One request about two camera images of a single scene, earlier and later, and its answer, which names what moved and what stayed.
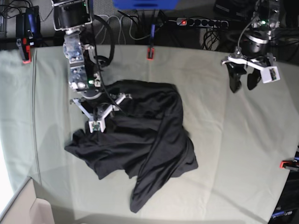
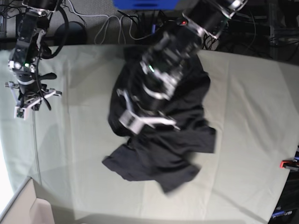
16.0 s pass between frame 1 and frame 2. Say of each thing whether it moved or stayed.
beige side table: stayed
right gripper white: moved
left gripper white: moved
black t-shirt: moved
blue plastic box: stayed
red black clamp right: stayed
